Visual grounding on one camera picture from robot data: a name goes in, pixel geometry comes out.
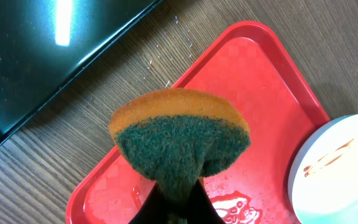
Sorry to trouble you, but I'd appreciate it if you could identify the light blue plate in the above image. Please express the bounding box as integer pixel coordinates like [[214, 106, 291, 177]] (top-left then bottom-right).
[[288, 114, 358, 223]]

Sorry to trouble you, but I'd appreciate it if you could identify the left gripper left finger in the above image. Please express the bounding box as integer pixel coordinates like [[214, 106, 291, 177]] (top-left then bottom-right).
[[129, 184, 171, 224]]

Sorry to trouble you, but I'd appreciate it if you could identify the black water tray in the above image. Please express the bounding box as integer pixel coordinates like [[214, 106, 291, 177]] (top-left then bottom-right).
[[0, 0, 158, 145]]

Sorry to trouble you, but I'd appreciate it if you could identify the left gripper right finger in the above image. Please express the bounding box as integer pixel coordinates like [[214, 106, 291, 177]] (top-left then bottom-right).
[[185, 180, 224, 224]]

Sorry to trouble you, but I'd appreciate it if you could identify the orange green sponge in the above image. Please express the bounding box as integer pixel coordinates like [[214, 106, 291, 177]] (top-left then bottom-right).
[[108, 88, 251, 206]]

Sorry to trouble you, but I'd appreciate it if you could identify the red plastic tray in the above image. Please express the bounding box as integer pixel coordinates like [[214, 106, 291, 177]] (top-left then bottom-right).
[[66, 21, 333, 223]]

